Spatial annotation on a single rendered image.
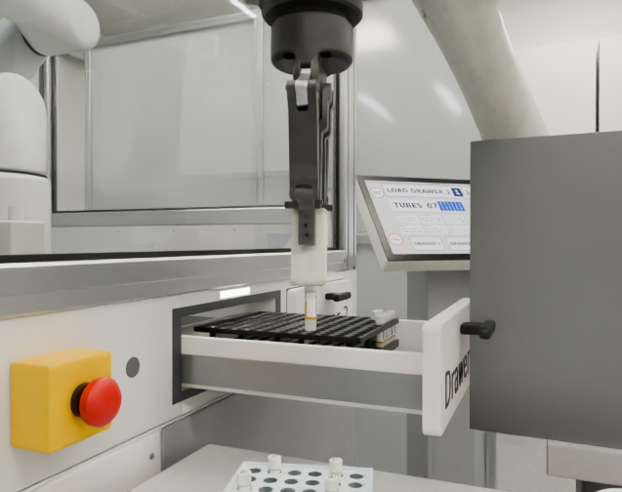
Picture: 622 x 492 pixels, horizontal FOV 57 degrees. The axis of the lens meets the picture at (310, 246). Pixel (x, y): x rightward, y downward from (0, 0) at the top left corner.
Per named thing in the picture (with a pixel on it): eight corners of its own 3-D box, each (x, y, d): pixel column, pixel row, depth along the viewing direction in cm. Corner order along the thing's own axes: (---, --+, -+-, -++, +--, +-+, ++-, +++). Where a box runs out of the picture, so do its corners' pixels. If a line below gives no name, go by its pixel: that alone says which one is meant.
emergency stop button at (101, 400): (127, 420, 49) (126, 373, 49) (92, 434, 45) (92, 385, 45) (100, 416, 50) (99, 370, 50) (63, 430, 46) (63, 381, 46)
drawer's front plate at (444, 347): (476, 374, 82) (476, 298, 81) (439, 438, 55) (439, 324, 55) (463, 373, 82) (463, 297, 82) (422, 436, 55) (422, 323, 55)
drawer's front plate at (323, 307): (352, 330, 122) (352, 279, 122) (296, 355, 95) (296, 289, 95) (344, 330, 123) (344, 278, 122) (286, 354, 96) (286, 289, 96)
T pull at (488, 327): (495, 330, 70) (495, 319, 70) (489, 340, 63) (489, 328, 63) (465, 329, 72) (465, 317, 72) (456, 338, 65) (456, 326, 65)
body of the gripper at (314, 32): (280, 41, 57) (279, 135, 57) (262, 6, 48) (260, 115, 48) (355, 39, 56) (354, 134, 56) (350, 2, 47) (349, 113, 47)
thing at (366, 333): (398, 322, 80) (398, 318, 80) (360, 343, 64) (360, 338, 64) (386, 322, 81) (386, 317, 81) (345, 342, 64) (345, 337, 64)
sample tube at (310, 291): (317, 328, 52) (318, 278, 52) (316, 331, 51) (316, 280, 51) (305, 328, 53) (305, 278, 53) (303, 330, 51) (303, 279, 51)
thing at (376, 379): (461, 365, 81) (461, 322, 81) (425, 416, 57) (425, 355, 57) (218, 345, 96) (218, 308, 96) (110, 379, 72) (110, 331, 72)
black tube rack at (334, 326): (398, 363, 80) (398, 317, 80) (360, 394, 64) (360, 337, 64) (259, 351, 89) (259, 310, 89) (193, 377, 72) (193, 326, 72)
